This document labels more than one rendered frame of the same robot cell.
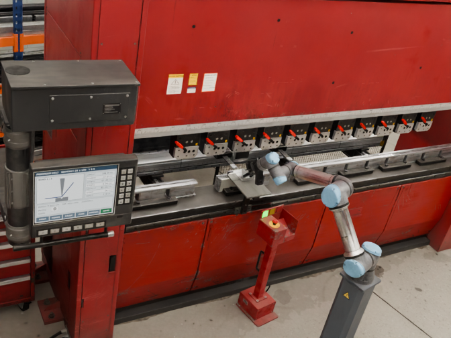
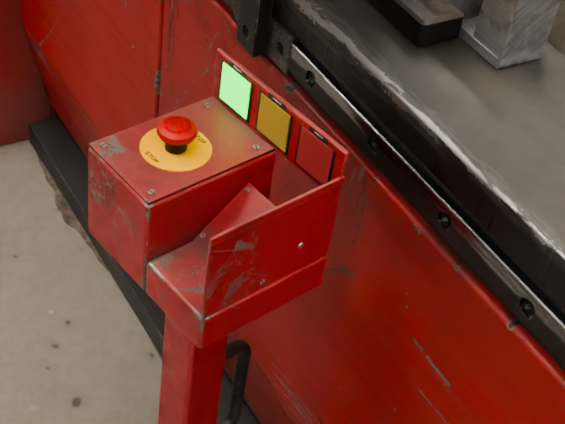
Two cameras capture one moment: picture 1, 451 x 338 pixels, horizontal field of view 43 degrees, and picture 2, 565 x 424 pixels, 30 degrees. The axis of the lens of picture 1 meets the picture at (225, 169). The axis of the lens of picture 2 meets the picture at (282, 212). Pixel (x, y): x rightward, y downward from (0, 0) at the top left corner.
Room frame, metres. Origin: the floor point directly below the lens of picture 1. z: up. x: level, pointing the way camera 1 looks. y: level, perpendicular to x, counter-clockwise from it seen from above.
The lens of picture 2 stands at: (3.08, -1.19, 1.44)
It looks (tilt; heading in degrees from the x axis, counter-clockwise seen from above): 42 degrees down; 88
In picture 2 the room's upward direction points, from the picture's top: 9 degrees clockwise
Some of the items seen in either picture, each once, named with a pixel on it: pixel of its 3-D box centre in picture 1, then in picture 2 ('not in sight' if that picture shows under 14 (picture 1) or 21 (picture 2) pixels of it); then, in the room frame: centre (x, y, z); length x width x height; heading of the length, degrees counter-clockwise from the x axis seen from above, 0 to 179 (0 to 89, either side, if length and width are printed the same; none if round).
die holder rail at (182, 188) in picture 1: (158, 192); not in sight; (2.88, 0.37, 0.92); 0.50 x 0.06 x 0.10; 124
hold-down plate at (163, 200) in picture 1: (153, 202); not in sight; (2.80, 0.38, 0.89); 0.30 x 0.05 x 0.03; 124
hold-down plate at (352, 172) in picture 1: (356, 172); not in sight; (3.71, -0.94, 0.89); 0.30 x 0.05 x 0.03; 124
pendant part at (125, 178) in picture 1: (82, 191); not in sight; (2.04, 0.60, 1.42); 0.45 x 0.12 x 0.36; 123
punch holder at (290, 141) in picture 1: (294, 131); not in sight; (3.40, -0.39, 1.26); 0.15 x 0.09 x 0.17; 124
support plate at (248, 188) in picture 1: (249, 184); not in sight; (3.07, -0.16, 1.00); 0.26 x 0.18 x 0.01; 34
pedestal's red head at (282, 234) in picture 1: (277, 224); (209, 194); (3.04, -0.41, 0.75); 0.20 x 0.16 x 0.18; 134
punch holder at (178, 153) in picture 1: (184, 143); not in sight; (2.95, 0.27, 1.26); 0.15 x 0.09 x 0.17; 124
